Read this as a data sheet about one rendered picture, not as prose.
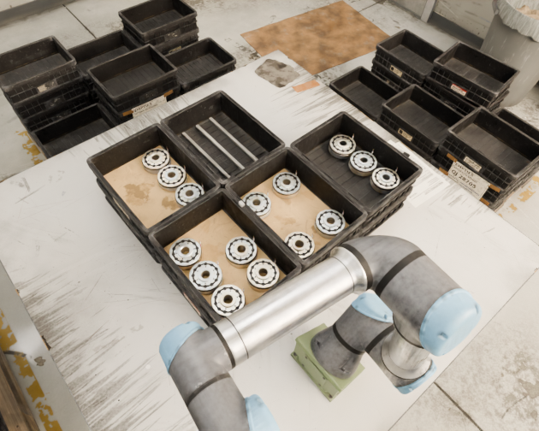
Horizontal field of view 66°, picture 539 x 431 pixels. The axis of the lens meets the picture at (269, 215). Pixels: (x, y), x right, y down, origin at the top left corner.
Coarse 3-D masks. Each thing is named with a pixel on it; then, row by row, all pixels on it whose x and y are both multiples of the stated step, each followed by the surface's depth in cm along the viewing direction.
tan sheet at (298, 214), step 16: (272, 176) 156; (272, 192) 151; (304, 192) 152; (272, 208) 147; (288, 208) 148; (304, 208) 148; (320, 208) 148; (272, 224) 144; (288, 224) 144; (304, 224) 144; (320, 240) 141
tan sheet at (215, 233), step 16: (208, 224) 143; (224, 224) 143; (176, 240) 139; (208, 240) 139; (224, 240) 139; (208, 256) 136; (224, 256) 136; (224, 272) 133; (240, 272) 133; (240, 288) 130
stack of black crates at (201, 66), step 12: (192, 48) 258; (204, 48) 264; (216, 48) 260; (180, 60) 258; (192, 60) 264; (204, 60) 265; (216, 60) 265; (228, 60) 256; (180, 72) 257; (192, 72) 258; (204, 72) 258; (216, 72) 245; (228, 72) 254; (180, 84) 236; (192, 84) 241
